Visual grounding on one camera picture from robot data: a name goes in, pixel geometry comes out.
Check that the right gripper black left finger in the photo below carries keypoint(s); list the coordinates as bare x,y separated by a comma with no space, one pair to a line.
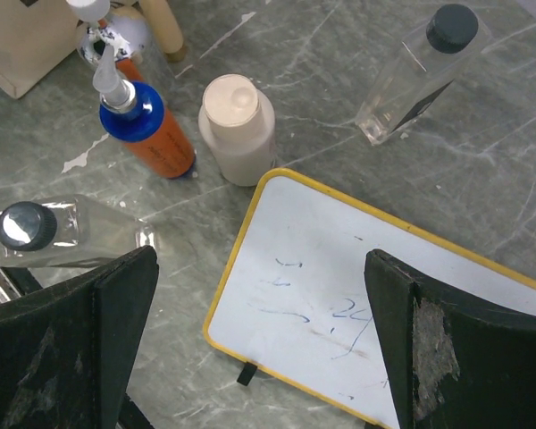
67,351

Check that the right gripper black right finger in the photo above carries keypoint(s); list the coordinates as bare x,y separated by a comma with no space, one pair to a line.
453,360

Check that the orange pump bottle blue collar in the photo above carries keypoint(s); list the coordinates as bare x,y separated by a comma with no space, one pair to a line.
134,113

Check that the clear square bottle black cap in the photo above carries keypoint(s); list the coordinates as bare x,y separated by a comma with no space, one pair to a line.
425,62

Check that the cream canvas tote bag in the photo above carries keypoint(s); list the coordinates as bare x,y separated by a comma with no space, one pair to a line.
35,36

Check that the chrome bottle white cap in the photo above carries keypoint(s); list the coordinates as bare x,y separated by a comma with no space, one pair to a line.
109,23

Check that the yellow-framed whiteboard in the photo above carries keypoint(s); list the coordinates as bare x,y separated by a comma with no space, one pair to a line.
292,298

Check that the beige round lotion bottle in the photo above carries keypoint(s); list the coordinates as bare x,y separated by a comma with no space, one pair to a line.
237,122

